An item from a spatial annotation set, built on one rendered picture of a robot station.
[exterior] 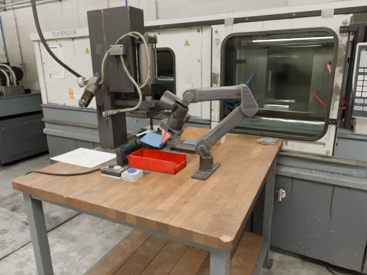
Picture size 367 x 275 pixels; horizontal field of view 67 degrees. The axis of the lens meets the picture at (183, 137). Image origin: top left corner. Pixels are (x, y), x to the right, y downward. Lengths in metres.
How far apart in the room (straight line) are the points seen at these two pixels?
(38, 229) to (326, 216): 1.65
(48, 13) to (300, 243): 6.06
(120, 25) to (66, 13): 4.80
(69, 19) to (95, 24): 4.62
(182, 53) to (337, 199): 1.42
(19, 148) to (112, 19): 3.29
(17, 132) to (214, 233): 3.91
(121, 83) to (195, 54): 0.72
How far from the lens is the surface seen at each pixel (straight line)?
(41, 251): 1.53
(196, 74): 2.04
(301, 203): 2.01
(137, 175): 1.19
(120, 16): 1.52
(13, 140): 4.50
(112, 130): 1.62
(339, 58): 1.77
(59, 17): 6.45
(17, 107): 4.49
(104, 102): 1.62
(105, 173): 1.27
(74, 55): 2.85
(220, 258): 0.91
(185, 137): 1.70
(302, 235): 2.13
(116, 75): 1.54
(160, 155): 1.37
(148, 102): 1.46
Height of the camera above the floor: 1.38
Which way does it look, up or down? 15 degrees down
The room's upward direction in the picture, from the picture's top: 1 degrees counter-clockwise
